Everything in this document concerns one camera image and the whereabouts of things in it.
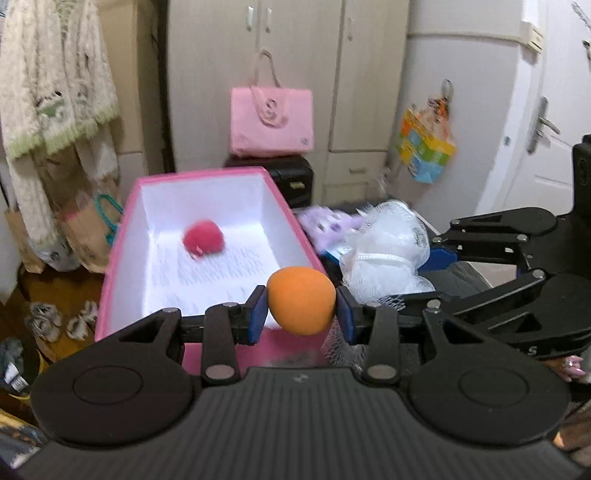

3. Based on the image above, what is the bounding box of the pink tote bag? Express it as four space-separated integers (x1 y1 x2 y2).
230 48 315 158

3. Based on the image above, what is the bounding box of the paper bag with teal handles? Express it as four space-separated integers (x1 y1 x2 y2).
60 193 123 274

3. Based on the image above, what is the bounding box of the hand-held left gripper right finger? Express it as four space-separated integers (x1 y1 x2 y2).
336 286 481 386

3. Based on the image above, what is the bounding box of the brown paper bag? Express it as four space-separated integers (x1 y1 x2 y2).
4 208 47 273

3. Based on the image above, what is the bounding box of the person's right hand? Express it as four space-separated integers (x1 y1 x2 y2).
560 354 588 382

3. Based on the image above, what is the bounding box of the cream fluffy robe green trim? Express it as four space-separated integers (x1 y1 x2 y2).
0 0 121 162

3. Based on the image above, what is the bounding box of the red fuzzy ball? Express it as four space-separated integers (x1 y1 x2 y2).
182 220 227 260

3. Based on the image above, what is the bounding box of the metal door handle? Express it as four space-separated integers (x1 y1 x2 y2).
526 97 561 153

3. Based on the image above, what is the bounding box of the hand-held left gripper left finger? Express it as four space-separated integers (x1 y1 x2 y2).
106 286 269 386

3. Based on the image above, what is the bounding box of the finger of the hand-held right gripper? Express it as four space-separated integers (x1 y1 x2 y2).
425 271 550 344
430 209 532 266

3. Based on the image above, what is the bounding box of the black suitcase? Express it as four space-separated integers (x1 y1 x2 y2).
224 154 315 206

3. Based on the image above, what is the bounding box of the orange foam ball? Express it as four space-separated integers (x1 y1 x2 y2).
267 268 337 335

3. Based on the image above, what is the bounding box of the purple plush toy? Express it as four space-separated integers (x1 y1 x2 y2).
298 205 365 250

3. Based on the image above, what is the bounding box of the colourful paper gift bag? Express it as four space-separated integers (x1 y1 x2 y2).
397 104 458 184

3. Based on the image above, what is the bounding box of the white door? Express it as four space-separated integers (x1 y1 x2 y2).
475 0 591 217

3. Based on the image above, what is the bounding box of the beige wardrobe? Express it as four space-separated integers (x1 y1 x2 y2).
166 0 409 204

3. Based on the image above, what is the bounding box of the pink storage box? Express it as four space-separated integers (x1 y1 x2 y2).
95 167 326 374

